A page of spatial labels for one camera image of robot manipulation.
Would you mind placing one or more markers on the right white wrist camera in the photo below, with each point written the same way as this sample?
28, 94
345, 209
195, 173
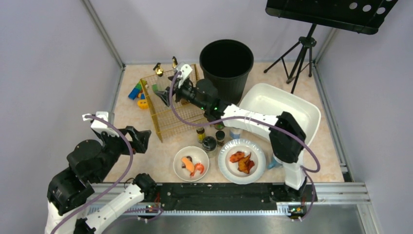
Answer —
184, 73

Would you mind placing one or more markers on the white bowl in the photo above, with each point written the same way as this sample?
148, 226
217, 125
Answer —
198, 156

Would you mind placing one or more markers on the small dark spice jar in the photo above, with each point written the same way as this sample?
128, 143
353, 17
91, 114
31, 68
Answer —
220, 138

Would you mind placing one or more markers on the fried food pieces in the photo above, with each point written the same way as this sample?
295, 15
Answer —
245, 164

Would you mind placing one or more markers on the orange food piece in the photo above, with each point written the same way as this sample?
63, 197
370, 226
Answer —
187, 163

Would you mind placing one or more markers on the metal corner post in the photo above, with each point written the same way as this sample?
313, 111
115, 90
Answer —
103, 32

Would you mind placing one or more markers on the black music stand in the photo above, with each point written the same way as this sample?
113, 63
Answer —
360, 16

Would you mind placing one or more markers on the white paper plate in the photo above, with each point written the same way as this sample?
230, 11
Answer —
230, 170

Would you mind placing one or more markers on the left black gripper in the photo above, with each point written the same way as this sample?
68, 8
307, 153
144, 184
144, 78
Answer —
128, 140

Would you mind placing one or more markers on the blue mug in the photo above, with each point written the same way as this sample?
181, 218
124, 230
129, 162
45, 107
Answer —
274, 163

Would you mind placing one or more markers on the glass oil bottle dark liquid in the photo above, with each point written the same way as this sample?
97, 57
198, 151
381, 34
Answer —
174, 66

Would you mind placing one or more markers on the red sauce bottle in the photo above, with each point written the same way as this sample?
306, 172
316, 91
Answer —
219, 126

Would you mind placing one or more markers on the black trash bin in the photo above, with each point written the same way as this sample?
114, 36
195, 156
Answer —
227, 64

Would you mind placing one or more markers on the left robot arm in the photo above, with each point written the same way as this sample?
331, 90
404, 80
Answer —
89, 163

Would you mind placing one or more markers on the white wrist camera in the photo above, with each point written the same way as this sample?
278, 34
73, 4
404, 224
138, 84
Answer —
100, 127
184, 73

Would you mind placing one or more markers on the white rectangular tub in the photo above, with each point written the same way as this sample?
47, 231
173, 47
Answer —
269, 100

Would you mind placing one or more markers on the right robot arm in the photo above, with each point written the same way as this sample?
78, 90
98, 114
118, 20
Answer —
287, 137

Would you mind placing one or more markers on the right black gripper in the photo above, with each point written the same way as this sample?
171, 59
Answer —
176, 91

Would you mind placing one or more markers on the small yellow oil bottle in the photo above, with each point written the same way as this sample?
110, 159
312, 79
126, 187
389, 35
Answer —
200, 134

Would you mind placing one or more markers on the red shrimp toy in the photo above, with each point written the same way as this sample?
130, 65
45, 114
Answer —
199, 167

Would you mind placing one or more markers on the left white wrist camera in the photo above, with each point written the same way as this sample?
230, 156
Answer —
100, 127

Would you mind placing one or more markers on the green lego brick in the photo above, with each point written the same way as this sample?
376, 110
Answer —
141, 84

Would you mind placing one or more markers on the gold wire basket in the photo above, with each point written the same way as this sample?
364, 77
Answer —
165, 122

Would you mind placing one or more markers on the blue toy block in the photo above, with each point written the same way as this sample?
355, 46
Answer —
134, 93

